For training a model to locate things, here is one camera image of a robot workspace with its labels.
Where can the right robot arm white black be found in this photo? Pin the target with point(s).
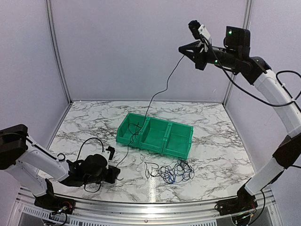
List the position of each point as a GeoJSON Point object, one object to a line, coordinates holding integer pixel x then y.
{"type": "Point", "coordinates": [234, 57]}

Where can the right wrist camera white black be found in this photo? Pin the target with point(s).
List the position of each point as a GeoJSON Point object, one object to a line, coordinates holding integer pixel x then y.
{"type": "Point", "coordinates": [198, 30]}

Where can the left aluminium corner post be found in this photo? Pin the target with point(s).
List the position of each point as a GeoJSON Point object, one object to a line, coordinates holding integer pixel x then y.
{"type": "Point", "coordinates": [55, 47]}

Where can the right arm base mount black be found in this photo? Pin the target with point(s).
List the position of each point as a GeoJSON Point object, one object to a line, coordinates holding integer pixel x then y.
{"type": "Point", "coordinates": [235, 205]}

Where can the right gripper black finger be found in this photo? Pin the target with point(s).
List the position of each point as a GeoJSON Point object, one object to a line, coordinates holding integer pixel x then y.
{"type": "Point", "coordinates": [194, 47]}
{"type": "Point", "coordinates": [189, 54]}

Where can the green three-compartment plastic bin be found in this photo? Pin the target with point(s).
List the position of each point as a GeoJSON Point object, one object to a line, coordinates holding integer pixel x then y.
{"type": "Point", "coordinates": [155, 135]}

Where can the right aluminium corner post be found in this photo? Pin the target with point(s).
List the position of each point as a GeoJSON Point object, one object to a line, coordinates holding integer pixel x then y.
{"type": "Point", "coordinates": [239, 65]}

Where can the aluminium front frame rail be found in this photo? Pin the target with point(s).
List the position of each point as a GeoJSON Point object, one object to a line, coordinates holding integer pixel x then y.
{"type": "Point", "coordinates": [101, 213]}

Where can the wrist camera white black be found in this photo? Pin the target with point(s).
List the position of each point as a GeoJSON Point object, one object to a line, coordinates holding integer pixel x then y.
{"type": "Point", "coordinates": [198, 30]}
{"type": "Point", "coordinates": [108, 154]}

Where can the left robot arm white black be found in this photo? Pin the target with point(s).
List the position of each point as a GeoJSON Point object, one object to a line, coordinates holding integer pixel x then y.
{"type": "Point", "coordinates": [21, 155]}

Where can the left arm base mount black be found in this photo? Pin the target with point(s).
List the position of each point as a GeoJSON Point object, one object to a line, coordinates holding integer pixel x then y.
{"type": "Point", "coordinates": [56, 205]}

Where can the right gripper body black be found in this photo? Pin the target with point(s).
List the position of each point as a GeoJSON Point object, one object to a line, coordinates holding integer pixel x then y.
{"type": "Point", "coordinates": [201, 62]}

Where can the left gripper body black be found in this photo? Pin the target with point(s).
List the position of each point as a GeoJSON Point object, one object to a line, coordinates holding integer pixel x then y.
{"type": "Point", "coordinates": [110, 179]}

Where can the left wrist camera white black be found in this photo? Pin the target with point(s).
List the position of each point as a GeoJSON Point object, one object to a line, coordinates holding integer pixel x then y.
{"type": "Point", "coordinates": [108, 154]}

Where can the aluminium corner post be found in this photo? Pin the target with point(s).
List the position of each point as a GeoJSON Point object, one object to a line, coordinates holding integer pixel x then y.
{"type": "Point", "coordinates": [239, 65]}
{"type": "Point", "coordinates": [55, 47]}

